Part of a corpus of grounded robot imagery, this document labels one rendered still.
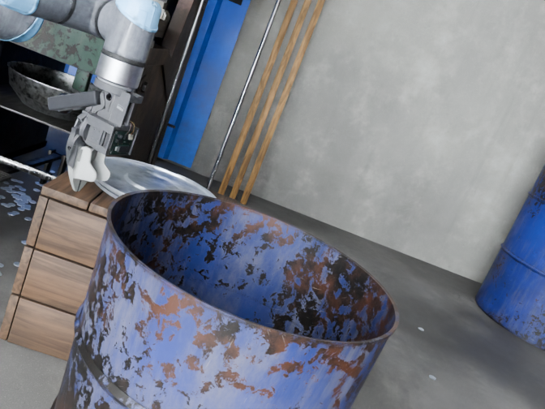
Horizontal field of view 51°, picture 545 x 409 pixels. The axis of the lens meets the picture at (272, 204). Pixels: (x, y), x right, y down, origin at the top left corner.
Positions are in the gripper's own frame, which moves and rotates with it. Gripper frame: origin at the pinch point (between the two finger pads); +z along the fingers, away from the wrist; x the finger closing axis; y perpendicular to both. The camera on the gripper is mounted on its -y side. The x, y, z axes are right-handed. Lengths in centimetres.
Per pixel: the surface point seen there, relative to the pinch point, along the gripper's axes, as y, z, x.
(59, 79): -79, 1, 73
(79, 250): 1.6, 14.2, 4.9
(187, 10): -53, -37, 94
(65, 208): -2.8, 6.8, 2.7
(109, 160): -12.4, 1.2, 24.2
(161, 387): 44, 3, -31
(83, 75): -46, -10, 46
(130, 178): -1.6, 0.7, 18.7
